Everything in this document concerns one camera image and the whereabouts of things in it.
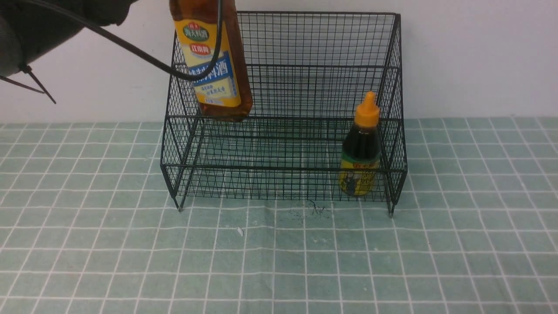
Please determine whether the black cable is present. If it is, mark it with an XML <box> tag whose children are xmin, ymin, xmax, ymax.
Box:
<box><xmin>17</xmin><ymin>0</ymin><xmax>225</xmax><ymax>82</ymax></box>

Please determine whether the green checkered tablecloth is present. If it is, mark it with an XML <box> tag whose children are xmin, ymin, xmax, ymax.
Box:
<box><xmin>0</xmin><ymin>117</ymin><xmax>558</xmax><ymax>314</ymax></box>

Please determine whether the large cooking wine bottle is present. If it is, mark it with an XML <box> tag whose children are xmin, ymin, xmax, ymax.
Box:
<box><xmin>169</xmin><ymin>0</ymin><xmax>253</xmax><ymax>123</ymax></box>

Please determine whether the black wire mesh shelf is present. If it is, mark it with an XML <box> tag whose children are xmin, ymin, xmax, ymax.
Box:
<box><xmin>160</xmin><ymin>10</ymin><xmax>407</xmax><ymax>216</ymax></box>

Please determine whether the small orange-capped sauce bottle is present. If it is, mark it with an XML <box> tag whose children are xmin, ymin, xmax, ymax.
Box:
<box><xmin>338</xmin><ymin>91</ymin><xmax>382</xmax><ymax>198</ymax></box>

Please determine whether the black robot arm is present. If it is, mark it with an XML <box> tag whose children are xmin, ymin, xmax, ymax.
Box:
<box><xmin>0</xmin><ymin>0</ymin><xmax>134</xmax><ymax>77</ymax></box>

